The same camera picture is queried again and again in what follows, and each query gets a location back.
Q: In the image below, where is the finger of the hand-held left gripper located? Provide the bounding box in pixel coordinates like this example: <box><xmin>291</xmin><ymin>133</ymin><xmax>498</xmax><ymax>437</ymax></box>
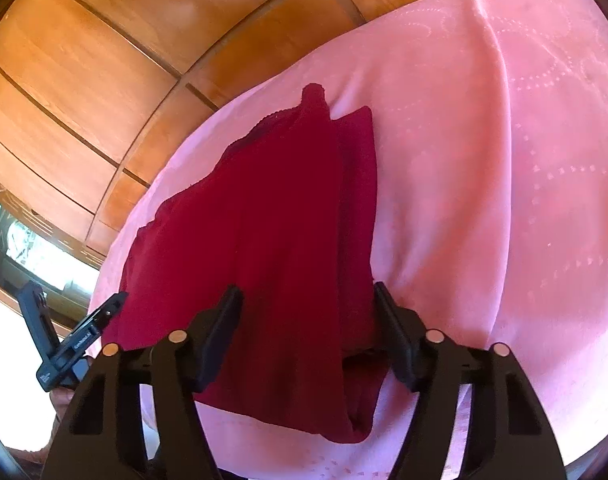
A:
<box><xmin>17</xmin><ymin>281</ymin><xmax>60</xmax><ymax>361</ymax></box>
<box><xmin>73</xmin><ymin>291</ymin><xmax>130</xmax><ymax>343</ymax></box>

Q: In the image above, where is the person's left hand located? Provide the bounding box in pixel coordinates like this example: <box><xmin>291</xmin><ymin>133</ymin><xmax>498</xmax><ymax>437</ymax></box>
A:
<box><xmin>50</xmin><ymin>385</ymin><xmax>80</xmax><ymax>428</ymax></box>

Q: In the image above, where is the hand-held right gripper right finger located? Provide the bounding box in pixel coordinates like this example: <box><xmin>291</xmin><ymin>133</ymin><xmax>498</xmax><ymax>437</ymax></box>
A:
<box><xmin>373</xmin><ymin>281</ymin><xmax>566</xmax><ymax>480</ymax></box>

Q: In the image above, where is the wooden wardrobe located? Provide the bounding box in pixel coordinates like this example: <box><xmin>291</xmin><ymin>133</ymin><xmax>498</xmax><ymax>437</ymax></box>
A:
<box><xmin>0</xmin><ymin>0</ymin><xmax>560</xmax><ymax>281</ymax></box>

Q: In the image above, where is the pink blanket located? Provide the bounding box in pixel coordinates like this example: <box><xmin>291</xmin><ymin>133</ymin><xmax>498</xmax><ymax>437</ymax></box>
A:
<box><xmin>86</xmin><ymin>0</ymin><xmax>608</xmax><ymax>480</ymax></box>

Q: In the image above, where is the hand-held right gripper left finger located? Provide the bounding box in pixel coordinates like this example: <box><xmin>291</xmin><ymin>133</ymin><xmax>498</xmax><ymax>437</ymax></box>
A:
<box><xmin>41</xmin><ymin>285</ymin><xmax>245</xmax><ymax>480</ymax></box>

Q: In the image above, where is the window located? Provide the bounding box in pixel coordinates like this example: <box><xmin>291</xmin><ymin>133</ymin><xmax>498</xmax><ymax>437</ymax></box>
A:
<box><xmin>0</xmin><ymin>200</ymin><xmax>101</xmax><ymax>313</ymax></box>

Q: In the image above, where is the red cloth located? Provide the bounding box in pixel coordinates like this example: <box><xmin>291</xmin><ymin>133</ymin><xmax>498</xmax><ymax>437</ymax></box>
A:
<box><xmin>104</xmin><ymin>82</ymin><xmax>391</xmax><ymax>445</ymax></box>

